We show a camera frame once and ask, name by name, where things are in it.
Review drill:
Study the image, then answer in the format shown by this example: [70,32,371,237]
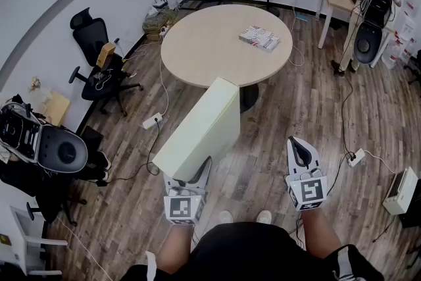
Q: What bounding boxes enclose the black swivel chair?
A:
[0,161,88,228]

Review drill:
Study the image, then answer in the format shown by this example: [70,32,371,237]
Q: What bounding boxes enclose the person's black clothing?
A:
[121,222,385,281]

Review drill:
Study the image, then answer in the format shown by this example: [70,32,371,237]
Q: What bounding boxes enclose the person's white shoe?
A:
[255,209,272,224]
[218,209,234,224]

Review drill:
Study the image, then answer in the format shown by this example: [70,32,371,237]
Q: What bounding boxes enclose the grey oval shell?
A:
[353,21,384,65]
[37,124,89,174]

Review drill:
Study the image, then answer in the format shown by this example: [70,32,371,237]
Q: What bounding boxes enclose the person's right forearm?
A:
[301,207,343,261]

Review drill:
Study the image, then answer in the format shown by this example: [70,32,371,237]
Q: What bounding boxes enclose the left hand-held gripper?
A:
[163,156,213,225]

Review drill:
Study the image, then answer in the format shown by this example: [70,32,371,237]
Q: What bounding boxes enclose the small yellow wooden box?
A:
[97,41,116,68]

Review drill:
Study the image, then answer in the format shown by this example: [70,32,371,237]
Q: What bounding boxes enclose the black mesh office chair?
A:
[68,7,145,118]

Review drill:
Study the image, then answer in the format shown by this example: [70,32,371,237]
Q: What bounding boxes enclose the black floor mats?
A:
[179,0,203,10]

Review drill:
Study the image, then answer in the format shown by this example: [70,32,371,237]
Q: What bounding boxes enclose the white box appliance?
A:
[382,166,419,216]

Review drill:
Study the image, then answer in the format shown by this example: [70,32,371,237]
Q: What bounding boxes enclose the stack of white water bottles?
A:
[381,0,421,70]

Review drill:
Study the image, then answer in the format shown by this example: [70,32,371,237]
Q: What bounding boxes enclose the pile of cables and boxes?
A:
[142,8,180,42]

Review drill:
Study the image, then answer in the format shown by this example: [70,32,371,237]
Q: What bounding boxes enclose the person's left forearm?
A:
[154,222,195,274]

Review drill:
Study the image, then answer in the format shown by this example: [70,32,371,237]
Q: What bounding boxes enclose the person's right white shoe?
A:
[255,209,272,224]

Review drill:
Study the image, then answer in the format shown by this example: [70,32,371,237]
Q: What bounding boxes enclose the printed cover book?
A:
[238,24,281,53]

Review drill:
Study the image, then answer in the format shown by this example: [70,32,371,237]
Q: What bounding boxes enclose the pale green board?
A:
[151,76,240,183]

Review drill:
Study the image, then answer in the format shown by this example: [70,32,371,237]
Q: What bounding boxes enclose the round wooden table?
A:
[160,4,293,115]

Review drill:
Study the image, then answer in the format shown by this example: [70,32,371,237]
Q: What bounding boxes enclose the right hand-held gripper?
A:
[285,136,328,211]

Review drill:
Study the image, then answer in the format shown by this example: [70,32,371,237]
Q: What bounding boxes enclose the person's left white shoe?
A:
[218,209,234,224]

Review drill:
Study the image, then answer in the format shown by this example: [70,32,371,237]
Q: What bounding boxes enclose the yellow paper bag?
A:
[42,90,72,128]

